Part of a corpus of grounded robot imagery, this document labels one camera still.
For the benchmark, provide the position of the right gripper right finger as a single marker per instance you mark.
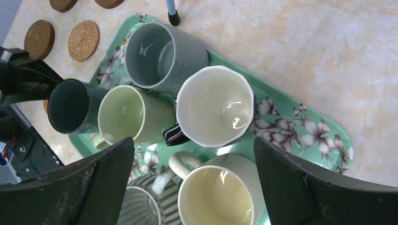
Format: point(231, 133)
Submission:
point(299, 192)

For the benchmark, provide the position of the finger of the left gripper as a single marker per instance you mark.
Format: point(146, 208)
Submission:
point(23, 78)

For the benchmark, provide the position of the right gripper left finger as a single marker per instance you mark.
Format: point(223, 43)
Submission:
point(89, 191)

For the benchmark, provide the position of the dark grey mug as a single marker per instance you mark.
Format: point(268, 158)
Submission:
point(73, 107)

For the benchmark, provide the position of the green floral serving tray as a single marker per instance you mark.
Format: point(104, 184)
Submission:
point(283, 120)

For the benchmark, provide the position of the light woven rattan coaster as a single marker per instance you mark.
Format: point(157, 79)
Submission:
point(83, 40)
point(45, 105)

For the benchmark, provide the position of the dark brown wooden coaster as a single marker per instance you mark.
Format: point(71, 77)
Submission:
point(109, 4)
point(62, 6)

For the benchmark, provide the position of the grey striped mug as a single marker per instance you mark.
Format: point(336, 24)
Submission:
point(151, 199)

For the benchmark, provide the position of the cream mug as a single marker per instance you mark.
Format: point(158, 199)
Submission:
point(225, 190)

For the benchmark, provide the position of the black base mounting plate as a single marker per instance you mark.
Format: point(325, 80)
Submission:
point(23, 151)

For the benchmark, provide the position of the light green mug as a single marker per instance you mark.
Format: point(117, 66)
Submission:
point(126, 111)

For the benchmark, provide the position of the black white-lined mug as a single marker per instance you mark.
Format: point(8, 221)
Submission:
point(215, 107)

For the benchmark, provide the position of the grey ribbed mug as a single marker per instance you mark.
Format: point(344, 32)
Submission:
point(161, 58)

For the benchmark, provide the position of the blue tripod stand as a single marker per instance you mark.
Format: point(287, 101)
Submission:
point(173, 16)

